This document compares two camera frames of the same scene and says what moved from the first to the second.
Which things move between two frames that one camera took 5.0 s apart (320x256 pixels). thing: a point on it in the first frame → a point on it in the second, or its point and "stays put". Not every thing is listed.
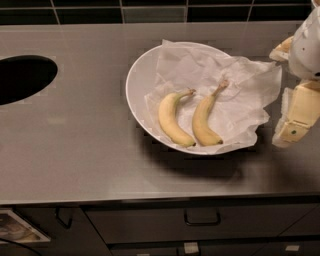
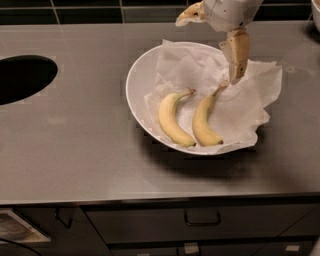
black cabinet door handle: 57,210 stays put
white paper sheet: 238,107 stays put
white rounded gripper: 306,50 → 230,14
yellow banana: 202,129 stays put
